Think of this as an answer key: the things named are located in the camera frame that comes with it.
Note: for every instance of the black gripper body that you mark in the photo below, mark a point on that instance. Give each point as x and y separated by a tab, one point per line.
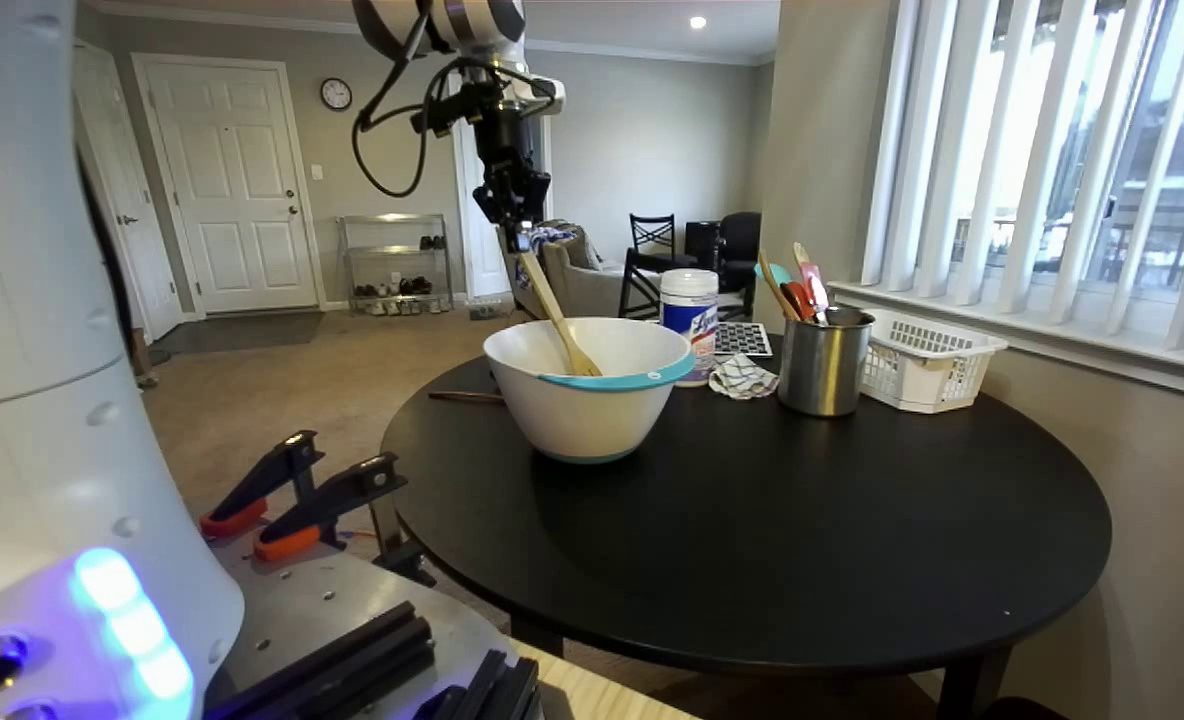
508	165

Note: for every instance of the light wooden stirring spoon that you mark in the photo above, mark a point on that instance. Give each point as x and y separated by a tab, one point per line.
555	312

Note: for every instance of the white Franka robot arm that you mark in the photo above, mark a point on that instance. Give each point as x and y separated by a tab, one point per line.
44	402

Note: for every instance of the big white bowl teal rim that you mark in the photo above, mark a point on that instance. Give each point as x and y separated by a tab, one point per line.
584	423

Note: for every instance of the blue white blanket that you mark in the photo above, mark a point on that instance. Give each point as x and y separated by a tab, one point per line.
556	238

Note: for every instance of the open white room door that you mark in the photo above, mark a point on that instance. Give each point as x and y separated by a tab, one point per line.
474	262

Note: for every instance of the beige sofa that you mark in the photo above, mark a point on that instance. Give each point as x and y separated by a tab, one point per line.
584	286

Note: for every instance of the black dining chair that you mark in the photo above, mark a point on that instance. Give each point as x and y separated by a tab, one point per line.
649	262

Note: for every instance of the metal shelf rack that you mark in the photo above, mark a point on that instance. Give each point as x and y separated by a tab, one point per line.
397	265

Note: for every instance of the white disinfectant wipes canister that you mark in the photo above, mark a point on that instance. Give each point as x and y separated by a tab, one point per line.
690	303

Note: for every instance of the dark brown wooden spoon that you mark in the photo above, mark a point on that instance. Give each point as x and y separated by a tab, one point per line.
465	399

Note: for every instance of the black office chair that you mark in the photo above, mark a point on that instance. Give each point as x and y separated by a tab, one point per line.
737	246

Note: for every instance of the black white patterned trivet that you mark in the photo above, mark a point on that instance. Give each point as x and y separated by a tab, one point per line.
741	338

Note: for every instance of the recessed ceiling light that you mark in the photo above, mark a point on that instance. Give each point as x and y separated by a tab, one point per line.
697	21

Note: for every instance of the wooden utensil in holder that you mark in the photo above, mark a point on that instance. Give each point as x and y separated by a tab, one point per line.
779	293

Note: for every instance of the crumpled pasta bag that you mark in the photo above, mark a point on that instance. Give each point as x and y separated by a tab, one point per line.
741	376

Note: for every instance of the teal spatula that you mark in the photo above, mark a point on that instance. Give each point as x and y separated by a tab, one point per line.
786	286

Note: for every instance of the pink spatula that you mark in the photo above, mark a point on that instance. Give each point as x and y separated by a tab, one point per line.
814	283

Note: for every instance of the closed white panel door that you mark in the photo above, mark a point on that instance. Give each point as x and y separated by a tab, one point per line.
227	184

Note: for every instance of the steel utensil holder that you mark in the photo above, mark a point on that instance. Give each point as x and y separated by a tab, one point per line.
821	367

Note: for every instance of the white closet door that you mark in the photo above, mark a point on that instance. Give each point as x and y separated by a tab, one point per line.
127	175

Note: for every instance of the round black table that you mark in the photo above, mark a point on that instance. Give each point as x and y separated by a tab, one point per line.
779	534

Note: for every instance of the white plastic basket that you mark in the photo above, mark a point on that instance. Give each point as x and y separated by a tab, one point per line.
924	367

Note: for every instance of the metal robot mounting plate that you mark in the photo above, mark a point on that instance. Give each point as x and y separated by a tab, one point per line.
298	603

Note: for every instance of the white vertical blinds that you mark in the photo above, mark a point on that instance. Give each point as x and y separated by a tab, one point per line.
1016	146

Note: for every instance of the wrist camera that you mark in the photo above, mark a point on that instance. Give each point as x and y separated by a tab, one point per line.
543	99

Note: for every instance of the round wall clock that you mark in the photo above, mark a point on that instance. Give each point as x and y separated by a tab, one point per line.
334	94

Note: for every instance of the black aluminium rail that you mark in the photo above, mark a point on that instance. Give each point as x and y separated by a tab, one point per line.
336	663
495	686

